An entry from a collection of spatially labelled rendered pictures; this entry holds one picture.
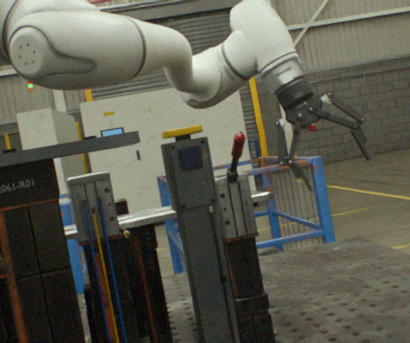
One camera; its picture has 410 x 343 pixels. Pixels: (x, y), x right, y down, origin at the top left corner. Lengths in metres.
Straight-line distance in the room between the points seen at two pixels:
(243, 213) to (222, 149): 8.11
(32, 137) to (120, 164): 1.33
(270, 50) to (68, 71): 0.57
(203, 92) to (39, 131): 7.92
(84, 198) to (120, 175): 8.03
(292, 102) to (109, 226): 0.46
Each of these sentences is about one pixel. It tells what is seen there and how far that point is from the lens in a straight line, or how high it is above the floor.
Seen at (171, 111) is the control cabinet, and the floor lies 1.65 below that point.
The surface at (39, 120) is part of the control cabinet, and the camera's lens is 9.20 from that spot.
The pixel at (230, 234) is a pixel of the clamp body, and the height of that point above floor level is 0.95.
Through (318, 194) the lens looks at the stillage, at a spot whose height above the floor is 0.75.
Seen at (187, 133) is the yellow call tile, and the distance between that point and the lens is 0.97.
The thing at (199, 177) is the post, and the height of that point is 1.08.
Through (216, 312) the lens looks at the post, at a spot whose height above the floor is 0.86.
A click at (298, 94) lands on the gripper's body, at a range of 1.28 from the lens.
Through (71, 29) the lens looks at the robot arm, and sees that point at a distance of 0.83.
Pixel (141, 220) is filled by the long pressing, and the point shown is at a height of 1.00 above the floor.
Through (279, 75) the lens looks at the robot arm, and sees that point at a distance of 1.28.
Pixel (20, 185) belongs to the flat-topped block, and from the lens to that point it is 0.95.
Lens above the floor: 1.13
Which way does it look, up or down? 3 degrees down
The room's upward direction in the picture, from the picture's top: 10 degrees counter-clockwise
